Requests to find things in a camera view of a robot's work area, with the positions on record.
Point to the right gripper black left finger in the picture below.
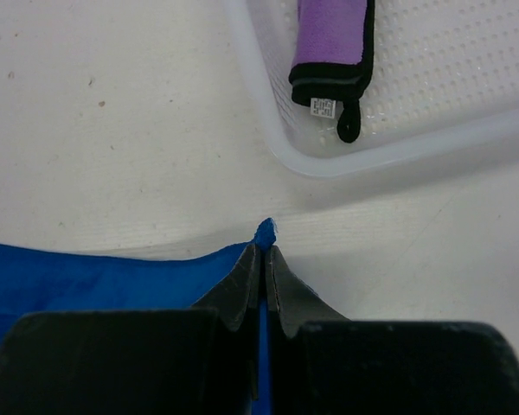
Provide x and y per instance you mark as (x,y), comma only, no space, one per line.
(199,360)

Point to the white plastic perforated basket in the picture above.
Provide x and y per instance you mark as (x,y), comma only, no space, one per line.
(446,78)

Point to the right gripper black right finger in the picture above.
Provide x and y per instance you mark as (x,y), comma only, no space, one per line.
(321,362)

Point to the blue towel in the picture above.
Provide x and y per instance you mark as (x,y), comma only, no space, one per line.
(34,281)

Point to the black purple microfiber towel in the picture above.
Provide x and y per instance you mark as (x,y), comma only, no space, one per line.
(334,58)

